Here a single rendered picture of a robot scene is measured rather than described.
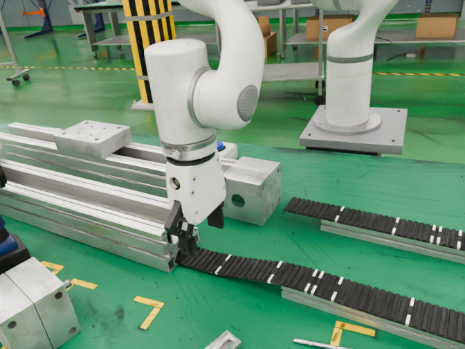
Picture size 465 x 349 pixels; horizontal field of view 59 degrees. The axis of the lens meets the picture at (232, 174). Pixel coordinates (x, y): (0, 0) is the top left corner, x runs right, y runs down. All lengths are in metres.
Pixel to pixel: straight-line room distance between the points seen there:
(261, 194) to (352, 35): 0.50
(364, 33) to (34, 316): 0.92
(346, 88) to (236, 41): 0.66
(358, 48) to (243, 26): 0.62
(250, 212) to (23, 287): 0.42
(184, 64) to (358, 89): 0.69
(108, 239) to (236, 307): 0.28
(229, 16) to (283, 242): 0.43
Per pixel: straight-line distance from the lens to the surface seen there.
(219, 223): 0.72
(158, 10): 3.97
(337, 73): 1.14
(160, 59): 0.54
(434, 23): 5.49
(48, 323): 0.66
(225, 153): 0.99
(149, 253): 0.74
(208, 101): 0.52
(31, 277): 0.67
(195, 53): 0.55
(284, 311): 0.65
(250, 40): 0.53
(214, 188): 0.65
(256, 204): 0.80
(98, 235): 0.83
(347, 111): 1.16
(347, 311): 0.65
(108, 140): 1.01
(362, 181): 0.97
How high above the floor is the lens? 1.26
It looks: 28 degrees down
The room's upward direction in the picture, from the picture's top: 6 degrees counter-clockwise
